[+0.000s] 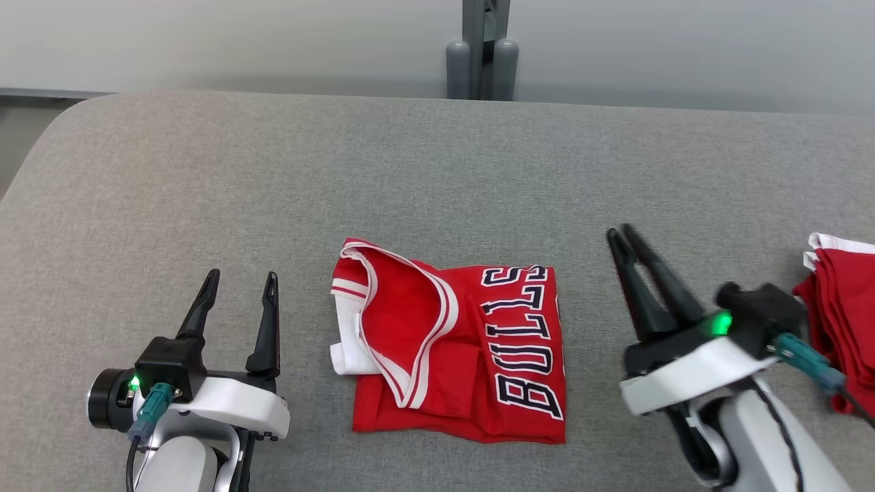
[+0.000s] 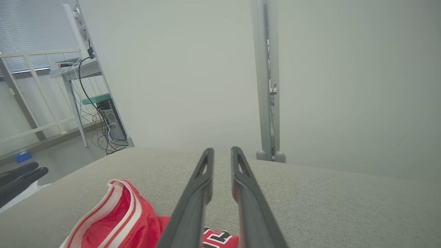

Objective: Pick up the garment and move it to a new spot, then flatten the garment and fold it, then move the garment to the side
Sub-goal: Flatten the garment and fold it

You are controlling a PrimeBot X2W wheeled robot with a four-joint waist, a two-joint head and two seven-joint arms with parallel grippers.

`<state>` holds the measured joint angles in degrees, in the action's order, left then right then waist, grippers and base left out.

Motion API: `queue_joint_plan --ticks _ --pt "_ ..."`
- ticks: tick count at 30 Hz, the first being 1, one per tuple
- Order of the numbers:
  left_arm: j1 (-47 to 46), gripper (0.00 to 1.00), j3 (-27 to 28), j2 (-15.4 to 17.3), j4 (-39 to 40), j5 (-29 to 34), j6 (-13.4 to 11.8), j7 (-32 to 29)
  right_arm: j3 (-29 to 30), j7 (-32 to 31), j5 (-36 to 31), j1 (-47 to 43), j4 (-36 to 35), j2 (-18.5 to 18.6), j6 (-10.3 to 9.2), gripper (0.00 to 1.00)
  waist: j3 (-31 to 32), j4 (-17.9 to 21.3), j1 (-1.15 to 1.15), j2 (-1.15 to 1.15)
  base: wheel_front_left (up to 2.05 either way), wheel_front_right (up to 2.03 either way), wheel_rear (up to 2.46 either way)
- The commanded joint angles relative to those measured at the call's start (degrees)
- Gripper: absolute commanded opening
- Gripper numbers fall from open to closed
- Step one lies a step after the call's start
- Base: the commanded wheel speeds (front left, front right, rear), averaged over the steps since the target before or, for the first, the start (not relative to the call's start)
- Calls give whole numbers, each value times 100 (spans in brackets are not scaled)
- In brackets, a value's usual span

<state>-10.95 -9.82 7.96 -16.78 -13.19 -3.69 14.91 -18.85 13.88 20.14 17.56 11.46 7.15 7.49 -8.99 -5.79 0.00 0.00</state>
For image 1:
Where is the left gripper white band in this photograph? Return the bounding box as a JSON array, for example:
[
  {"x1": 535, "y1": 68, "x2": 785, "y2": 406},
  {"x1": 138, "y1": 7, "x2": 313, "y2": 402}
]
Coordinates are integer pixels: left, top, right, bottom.
[{"x1": 135, "y1": 269, "x2": 291, "y2": 441}]

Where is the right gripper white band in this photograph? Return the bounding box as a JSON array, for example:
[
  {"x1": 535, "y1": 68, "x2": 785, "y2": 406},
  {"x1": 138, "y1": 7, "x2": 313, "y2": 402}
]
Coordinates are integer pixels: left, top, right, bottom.
[{"x1": 606, "y1": 223, "x2": 781, "y2": 416}]

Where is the red shorts white side stripe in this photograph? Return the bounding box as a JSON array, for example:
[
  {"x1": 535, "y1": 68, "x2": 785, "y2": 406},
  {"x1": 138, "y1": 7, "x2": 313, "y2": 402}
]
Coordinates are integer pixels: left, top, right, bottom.
[{"x1": 793, "y1": 232, "x2": 875, "y2": 418}]

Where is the red Bulls jersey white trim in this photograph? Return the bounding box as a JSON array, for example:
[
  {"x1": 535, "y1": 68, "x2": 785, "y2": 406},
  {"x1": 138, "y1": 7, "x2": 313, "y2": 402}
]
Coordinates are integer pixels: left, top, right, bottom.
[{"x1": 330, "y1": 237, "x2": 567, "y2": 446}]

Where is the right arm cable teal plug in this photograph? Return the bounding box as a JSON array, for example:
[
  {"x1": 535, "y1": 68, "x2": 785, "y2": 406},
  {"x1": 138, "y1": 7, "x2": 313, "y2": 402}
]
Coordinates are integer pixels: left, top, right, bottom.
[{"x1": 755, "y1": 333, "x2": 875, "y2": 492}]

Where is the grey metal post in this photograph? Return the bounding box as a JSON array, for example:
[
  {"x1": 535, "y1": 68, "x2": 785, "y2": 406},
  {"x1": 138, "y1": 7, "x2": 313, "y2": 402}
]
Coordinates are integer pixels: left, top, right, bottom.
[{"x1": 446, "y1": 0, "x2": 520, "y2": 101}]

